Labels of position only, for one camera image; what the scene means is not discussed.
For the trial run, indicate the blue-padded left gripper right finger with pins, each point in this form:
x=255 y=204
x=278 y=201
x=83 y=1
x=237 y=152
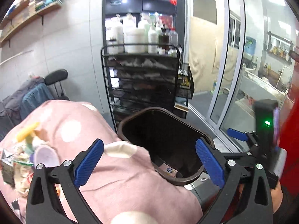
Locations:
x=244 y=195

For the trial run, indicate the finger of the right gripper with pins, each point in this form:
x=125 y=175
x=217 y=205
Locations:
x=237 y=134

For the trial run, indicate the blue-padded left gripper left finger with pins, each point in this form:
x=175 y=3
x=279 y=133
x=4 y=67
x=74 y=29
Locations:
x=43 y=204

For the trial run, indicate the dark brown trash bin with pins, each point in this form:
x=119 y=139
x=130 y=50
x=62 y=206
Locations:
x=170 y=141

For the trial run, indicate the right hand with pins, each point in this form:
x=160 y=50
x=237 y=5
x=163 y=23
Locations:
x=277 y=197

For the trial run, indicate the purple plastic cup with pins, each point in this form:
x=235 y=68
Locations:
x=46 y=155

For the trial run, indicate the glass sliding door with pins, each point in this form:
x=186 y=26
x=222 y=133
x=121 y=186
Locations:
x=238 y=54

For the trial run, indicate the grey blanket on bed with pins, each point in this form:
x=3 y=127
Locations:
x=12 y=103

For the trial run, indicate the small white jar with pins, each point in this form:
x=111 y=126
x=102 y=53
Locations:
x=162 y=51

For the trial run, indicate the clear plastic bottle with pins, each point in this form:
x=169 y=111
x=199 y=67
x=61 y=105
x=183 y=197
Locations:
x=173 y=37

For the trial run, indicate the dark brown glass bottle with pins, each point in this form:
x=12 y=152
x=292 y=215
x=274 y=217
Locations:
x=164 y=39

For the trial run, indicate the black padded stool chair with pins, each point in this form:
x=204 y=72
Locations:
x=55 y=77

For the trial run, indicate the large white tub jar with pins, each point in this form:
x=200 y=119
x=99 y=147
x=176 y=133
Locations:
x=134 y=41

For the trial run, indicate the red hanging ornament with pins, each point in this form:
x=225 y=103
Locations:
x=173 y=2

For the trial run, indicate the white pump bottle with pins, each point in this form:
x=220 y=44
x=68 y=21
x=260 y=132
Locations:
x=119 y=34

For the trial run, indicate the black side wire basket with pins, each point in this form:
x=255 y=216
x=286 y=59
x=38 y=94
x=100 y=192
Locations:
x=185 y=83

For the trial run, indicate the black wire trolley rack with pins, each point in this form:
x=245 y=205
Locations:
x=135 y=81

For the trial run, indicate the wooden wall shelf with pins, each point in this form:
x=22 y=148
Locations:
x=23 y=13

